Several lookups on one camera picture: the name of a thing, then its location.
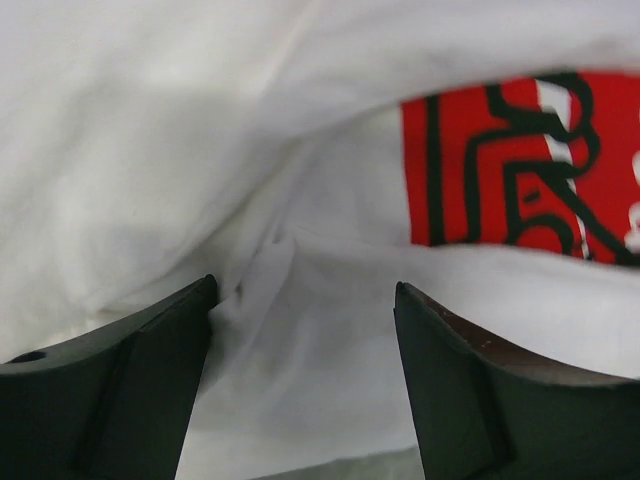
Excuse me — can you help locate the white coca-cola t-shirt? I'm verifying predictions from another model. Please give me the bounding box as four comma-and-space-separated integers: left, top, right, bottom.
1, 1, 639, 479

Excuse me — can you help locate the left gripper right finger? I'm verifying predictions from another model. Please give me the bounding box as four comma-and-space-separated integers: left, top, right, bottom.
394, 282, 639, 479

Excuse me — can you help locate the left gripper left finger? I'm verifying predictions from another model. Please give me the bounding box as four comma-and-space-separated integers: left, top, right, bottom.
1, 275, 217, 480

